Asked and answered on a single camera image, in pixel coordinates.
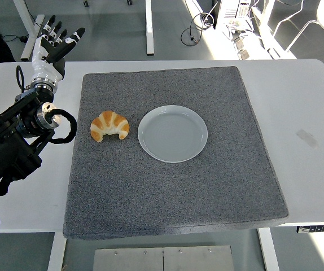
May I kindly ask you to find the white desk leg with foot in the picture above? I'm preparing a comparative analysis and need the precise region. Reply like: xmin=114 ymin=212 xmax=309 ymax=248
xmin=11 ymin=0 xmax=46 ymax=62

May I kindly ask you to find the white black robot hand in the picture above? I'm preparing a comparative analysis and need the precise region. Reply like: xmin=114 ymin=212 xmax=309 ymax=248
xmin=30 ymin=15 xmax=86 ymax=86

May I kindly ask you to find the grey speckled table mat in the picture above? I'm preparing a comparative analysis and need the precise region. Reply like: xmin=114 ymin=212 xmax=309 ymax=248
xmin=62 ymin=65 xmax=290 ymax=241

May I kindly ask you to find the thin black floor cable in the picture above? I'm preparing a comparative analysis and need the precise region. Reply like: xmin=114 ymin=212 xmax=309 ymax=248
xmin=2 ymin=33 xmax=29 ymax=44

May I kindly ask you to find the white power strip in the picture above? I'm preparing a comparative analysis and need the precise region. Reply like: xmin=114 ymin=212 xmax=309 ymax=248
xmin=232 ymin=35 xmax=260 ymax=60

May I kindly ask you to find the pale grey round plate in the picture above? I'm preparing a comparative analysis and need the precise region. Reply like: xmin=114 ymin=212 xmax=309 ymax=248
xmin=137 ymin=104 xmax=209 ymax=164

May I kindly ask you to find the white narrow desk leg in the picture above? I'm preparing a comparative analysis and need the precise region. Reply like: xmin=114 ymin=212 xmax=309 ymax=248
xmin=145 ymin=0 xmax=155 ymax=56

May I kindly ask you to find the golden croissant bread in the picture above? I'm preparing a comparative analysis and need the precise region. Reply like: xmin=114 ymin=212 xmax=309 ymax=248
xmin=90 ymin=111 xmax=130 ymax=143

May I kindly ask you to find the black table control panel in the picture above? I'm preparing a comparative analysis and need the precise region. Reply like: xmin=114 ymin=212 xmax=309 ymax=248
xmin=296 ymin=224 xmax=324 ymax=234

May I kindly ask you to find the black looped floor cable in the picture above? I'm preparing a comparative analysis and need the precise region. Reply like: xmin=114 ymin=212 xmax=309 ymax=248
xmin=180 ymin=12 xmax=217 ymax=46

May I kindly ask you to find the grey tape patch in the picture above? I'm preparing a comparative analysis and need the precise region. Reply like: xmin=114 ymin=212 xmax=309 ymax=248
xmin=296 ymin=128 xmax=319 ymax=150

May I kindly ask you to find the white computer tower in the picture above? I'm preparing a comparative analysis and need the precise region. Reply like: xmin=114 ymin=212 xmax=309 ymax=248
xmin=216 ymin=0 xmax=255 ymax=29

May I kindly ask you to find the white table leg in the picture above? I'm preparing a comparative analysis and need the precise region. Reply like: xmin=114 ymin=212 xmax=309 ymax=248
xmin=46 ymin=232 xmax=68 ymax=271
xmin=257 ymin=227 xmax=281 ymax=271

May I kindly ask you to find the grey metal plate with screws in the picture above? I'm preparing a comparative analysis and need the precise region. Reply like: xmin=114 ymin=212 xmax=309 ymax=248
xmin=163 ymin=245 xmax=234 ymax=271
xmin=93 ymin=248 xmax=164 ymax=271

